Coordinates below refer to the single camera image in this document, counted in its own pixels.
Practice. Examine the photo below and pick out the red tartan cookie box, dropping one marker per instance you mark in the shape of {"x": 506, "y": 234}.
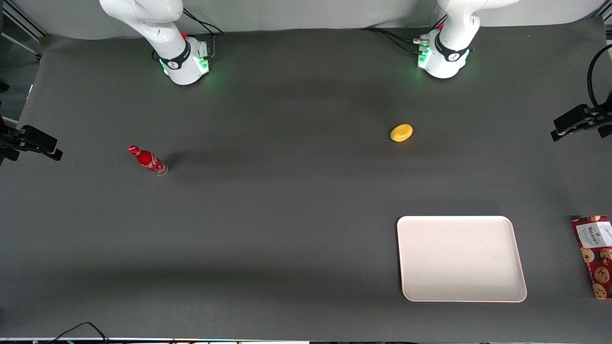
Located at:
{"x": 597, "y": 260}

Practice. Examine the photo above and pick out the white rectangular tray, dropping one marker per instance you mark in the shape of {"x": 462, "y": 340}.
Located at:
{"x": 461, "y": 260}

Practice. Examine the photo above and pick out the yellow lemon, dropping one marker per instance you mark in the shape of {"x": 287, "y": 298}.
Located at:
{"x": 401, "y": 133}

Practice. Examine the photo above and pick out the red soda bottle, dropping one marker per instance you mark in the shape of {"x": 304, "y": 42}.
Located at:
{"x": 147, "y": 160}

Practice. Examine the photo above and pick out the black camera clamp mount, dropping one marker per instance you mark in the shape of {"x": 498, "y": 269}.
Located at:
{"x": 573, "y": 119}
{"x": 36, "y": 139}

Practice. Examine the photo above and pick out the aluminium frame bar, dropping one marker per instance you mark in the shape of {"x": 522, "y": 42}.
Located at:
{"x": 21, "y": 21}

